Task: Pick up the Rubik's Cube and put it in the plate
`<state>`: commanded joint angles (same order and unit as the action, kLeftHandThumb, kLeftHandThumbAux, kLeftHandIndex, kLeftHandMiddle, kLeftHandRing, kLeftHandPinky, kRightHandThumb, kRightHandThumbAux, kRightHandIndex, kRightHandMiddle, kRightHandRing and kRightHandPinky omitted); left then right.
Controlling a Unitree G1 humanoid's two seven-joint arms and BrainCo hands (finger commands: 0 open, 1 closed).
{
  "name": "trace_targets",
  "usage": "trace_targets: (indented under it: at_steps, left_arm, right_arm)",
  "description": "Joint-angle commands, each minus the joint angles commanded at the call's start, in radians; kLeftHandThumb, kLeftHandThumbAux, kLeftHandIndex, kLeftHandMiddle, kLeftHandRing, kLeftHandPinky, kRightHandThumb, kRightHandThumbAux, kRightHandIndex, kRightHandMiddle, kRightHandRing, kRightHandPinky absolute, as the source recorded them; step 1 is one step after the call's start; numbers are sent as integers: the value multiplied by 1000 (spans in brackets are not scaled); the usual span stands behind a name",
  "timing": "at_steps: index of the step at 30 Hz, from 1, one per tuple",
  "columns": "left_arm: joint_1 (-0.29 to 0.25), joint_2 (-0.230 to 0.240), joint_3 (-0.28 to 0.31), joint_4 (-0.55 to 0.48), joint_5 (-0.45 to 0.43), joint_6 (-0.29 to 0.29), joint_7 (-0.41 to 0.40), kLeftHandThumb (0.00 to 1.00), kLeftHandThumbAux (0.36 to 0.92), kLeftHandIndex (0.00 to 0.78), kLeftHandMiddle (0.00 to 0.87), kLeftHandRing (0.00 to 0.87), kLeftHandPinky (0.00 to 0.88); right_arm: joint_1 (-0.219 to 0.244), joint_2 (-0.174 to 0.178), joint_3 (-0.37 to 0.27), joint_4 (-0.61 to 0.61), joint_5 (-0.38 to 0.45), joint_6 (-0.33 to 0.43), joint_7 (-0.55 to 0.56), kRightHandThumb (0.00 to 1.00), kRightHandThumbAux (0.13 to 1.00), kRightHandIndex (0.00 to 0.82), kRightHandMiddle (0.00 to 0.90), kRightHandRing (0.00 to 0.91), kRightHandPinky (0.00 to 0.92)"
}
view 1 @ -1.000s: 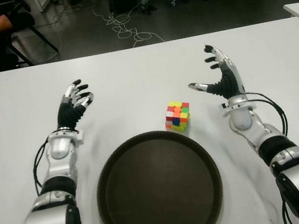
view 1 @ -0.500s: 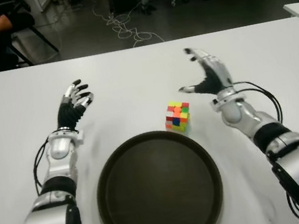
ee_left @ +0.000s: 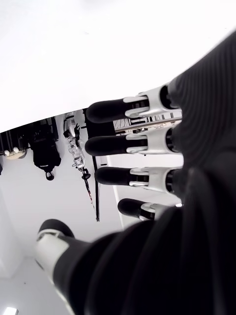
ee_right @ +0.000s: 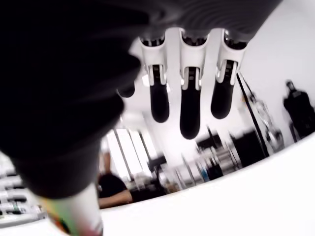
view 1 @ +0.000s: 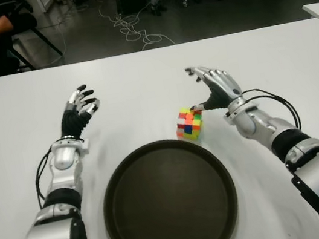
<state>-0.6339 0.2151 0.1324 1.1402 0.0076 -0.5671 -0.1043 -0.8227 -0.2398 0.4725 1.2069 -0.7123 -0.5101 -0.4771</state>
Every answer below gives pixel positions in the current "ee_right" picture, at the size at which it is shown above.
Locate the silver white humanoid robot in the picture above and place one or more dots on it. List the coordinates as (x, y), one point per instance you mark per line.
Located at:
(267, 123)

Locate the standing person in black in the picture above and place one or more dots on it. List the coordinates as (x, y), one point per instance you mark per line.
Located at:
(299, 105)

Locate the black cabinet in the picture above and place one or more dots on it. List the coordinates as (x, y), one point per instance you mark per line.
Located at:
(248, 150)

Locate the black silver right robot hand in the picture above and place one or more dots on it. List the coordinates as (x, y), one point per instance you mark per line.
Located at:
(61, 86)

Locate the seated person in black shirt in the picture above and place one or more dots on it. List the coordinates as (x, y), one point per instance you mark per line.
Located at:
(110, 189)

